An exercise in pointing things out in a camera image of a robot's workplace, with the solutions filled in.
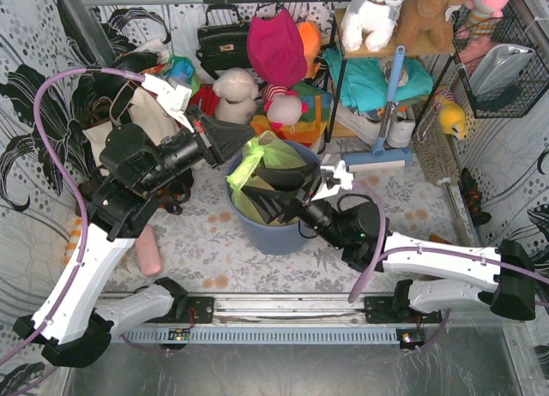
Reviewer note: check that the silver foil pouch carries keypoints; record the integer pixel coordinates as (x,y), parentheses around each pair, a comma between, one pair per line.
(499,67)

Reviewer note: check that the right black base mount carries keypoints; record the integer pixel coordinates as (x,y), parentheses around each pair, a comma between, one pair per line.
(388,309)

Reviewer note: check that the white plush sheep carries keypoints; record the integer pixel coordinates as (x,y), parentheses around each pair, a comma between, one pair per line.
(237,91)

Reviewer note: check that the pink plush toy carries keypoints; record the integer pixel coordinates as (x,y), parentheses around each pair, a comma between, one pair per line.
(483,10)

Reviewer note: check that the black leather handbag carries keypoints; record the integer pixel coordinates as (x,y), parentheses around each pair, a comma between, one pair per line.
(223,47)

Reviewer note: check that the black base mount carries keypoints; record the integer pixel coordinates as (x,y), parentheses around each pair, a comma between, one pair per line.
(195,310)
(388,309)

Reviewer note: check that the brown teddy bear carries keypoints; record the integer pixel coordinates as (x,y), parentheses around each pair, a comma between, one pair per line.
(427,16)

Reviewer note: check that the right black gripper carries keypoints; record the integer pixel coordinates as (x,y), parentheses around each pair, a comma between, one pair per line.
(295,200)

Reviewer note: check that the red cloth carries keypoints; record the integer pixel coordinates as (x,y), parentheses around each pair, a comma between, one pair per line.
(205,99)

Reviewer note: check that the green trash bag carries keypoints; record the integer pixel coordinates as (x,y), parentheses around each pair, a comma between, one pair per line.
(264,151)

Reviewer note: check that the blue floor squeegee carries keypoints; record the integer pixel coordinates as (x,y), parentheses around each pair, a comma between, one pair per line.
(379,157)

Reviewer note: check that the magenta fabric bag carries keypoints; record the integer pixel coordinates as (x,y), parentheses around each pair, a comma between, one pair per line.
(275,49)

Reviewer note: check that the aluminium front rail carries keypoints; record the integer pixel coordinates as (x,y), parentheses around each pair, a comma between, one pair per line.
(300,309)

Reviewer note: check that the orange checkered cloth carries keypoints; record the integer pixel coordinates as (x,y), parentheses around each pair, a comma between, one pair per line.
(74,238)

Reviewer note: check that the black hat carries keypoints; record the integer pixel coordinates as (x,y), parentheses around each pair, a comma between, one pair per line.
(136,62)

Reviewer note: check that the black wire basket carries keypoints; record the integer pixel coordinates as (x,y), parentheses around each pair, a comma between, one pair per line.
(472,43)

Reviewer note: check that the brown leather strap bag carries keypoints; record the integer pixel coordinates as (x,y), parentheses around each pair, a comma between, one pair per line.
(172,196)

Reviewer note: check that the pink white plush doll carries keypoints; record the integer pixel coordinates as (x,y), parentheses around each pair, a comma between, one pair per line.
(283,106)

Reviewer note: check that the pink glasses case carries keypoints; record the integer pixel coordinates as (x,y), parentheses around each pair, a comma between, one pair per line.
(148,252)

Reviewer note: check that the teal folded cloth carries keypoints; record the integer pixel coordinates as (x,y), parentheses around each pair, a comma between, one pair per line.
(364,87)

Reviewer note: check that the white sneakers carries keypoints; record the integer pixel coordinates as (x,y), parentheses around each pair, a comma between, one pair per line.
(399,128)

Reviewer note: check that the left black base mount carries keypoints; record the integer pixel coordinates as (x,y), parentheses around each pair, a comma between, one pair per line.
(195,310)

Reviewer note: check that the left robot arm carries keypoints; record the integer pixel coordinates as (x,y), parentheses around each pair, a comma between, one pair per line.
(73,330)

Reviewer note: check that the orange plush toy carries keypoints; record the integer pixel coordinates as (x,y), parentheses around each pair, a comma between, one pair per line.
(311,39)

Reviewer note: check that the yellow plush duck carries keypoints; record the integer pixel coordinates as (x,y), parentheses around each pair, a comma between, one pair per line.
(450,115)

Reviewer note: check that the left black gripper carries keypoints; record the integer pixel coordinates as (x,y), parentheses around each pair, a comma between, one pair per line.
(209,143)

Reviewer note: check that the blue trash bin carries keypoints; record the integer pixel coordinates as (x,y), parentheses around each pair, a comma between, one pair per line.
(271,240)

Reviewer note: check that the white plush dog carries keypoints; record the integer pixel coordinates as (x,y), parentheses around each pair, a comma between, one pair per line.
(369,23)

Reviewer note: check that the cream canvas tote bag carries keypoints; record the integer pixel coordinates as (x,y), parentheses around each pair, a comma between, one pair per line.
(145,112)

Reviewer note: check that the rainbow striped bag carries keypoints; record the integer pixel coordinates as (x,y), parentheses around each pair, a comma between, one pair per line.
(310,126)

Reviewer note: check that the colourful printed bag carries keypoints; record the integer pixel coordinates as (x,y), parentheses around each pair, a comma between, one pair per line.
(182,70)

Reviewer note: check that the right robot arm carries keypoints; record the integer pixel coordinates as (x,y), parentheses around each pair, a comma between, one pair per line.
(500,279)

